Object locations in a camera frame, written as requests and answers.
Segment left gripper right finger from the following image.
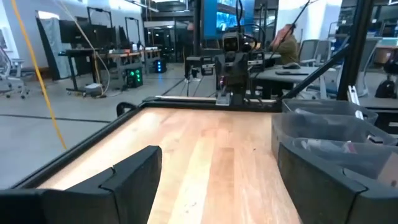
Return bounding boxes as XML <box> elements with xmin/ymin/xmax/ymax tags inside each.
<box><xmin>277</xmin><ymin>142</ymin><xmax>398</xmax><ymax>224</ymax></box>

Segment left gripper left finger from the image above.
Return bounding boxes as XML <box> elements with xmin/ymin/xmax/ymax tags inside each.
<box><xmin>0</xmin><ymin>145</ymin><xmax>163</xmax><ymax>224</ymax></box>

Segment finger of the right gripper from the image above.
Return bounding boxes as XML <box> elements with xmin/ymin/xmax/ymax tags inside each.
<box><xmin>216</xmin><ymin>85</ymin><xmax>233</xmax><ymax>106</ymax></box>
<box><xmin>231</xmin><ymin>85</ymin><xmax>248</xmax><ymax>106</ymax></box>

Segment smoky grey plastic bin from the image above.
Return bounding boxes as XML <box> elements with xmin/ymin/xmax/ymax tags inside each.
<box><xmin>271</xmin><ymin>112</ymin><xmax>398</xmax><ymax>147</ymax></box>
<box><xmin>292</xmin><ymin>138</ymin><xmax>398</xmax><ymax>181</ymax></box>
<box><xmin>281</xmin><ymin>98</ymin><xmax>379</xmax><ymax>125</ymax></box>

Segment grey desk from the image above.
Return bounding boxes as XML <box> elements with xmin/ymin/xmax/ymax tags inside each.
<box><xmin>251</xmin><ymin>63</ymin><xmax>338</xmax><ymax>100</ymax></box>

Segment person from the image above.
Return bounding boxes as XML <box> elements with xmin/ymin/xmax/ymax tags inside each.
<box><xmin>183</xmin><ymin>21</ymin><xmax>201</xmax><ymax>83</ymax></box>
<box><xmin>269</xmin><ymin>24</ymin><xmax>300</xmax><ymax>66</ymax></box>

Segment black mouse pad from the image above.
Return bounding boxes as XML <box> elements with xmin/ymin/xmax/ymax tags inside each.
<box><xmin>275</xmin><ymin>70</ymin><xmax>310</xmax><ymax>76</ymax></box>

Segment computer tower blue lights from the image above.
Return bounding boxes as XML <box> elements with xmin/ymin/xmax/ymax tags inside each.
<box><xmin>153</xmin><ymin>58</ymin><xmax>167</xmax><ymax>74</ymax></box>

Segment grey office chair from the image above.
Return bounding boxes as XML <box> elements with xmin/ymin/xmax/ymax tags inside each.
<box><xmin>298</xmin><ymin>39</ymin><xmax>321</xmax><ymax>66</ymax></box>
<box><xmin>354</xmin><ymin>36</ymin><xmax>384</xmax><ymax>97</ymax></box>
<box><xmin>317</xmin><ymin>39</ymin><xmax>333</xmax><ymax>62</ymax></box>

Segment computer tower green lights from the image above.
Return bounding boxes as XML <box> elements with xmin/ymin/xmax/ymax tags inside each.
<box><xmin>125</xmin><ymin>67</ymin><xmax>144</xmax><ymax>89</ymax></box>

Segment long workbench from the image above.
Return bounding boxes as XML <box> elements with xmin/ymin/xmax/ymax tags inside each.
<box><xmin>58</xmin><ymin>48</ymin><xmax>162</xmax><ymax>94</ymax></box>

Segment white floor box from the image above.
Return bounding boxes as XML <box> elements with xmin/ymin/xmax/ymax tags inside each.
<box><xmin>83</xmin><ymin>83</ymin><xmax>103</xmax><ymax>97</ymax></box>

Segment black backpack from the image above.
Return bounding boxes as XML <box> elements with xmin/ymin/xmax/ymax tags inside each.
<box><xmin>374</xmin><ymin>79</ymin><xmax>397</xmax><ymax>99</ymax></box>

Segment white office chair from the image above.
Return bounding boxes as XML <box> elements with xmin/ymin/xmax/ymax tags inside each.
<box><xmin>0</xmin><ymin>46</ymin><xmax>30</xmax><ymax>100</ymax></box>

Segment grey fabric panel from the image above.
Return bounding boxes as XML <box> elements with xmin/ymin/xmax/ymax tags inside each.
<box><xmin>35</xmin><ymin>11</ymin><xmax>68</xmax><ymax>80</ymax></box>

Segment black metal table frame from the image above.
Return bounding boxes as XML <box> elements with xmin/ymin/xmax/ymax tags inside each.
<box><xmin>11</xmin><ymin>0</ymin><xmax>398</xmax><ymax>190</ymax></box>

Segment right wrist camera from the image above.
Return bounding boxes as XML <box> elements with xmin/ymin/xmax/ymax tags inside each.
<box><xmin>222</xmin><ymin>32</ymin><xmax>243</xmax><ymax>53</ymax></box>

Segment blue display wall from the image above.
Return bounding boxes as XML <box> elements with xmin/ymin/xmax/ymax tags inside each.
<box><xmin>203</xmin><ymin>0</ymin><xmax>256</xmax><ymax>40</ymax></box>

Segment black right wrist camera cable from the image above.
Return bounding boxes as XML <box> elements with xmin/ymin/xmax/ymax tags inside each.
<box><xmin>235</xmin><ymin>0</ymin><xmax>265</xmax><ymax>44</ymax></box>

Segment black coiled cable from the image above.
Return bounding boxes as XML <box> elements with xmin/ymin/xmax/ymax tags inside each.
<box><xmin>116</xmin><ymin>101</ymin><xmax>138</xmax><ymax>118</ymax></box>

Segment yellow cable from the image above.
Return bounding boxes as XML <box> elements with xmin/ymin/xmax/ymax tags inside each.
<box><xmin>10</xmin><ymin>0</ymin><xmax>68</xmax><ymax>151</ymax></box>

